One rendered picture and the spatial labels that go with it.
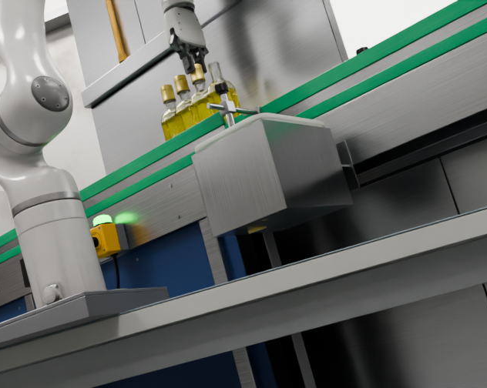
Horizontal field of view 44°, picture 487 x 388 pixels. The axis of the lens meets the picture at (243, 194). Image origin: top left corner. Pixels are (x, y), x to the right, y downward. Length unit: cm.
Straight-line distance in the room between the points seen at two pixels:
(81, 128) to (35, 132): 348
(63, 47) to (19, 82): 374
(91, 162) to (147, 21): 261
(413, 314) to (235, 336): 59
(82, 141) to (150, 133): 267
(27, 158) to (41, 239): 19
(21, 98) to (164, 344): 47
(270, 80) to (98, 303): 87
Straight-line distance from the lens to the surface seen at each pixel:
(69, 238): 107
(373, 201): 144
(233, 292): 89
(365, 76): 126
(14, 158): 119
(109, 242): 149
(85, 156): 452
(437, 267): 91
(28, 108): 110
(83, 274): 106
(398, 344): 146
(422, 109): 118
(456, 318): 140
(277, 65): 158
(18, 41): 122
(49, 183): 109
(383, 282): 91
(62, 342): 100
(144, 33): 198
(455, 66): 116
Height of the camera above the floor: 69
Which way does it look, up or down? 11 degrees up
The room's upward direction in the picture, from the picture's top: 15 degrees counter-clockwise
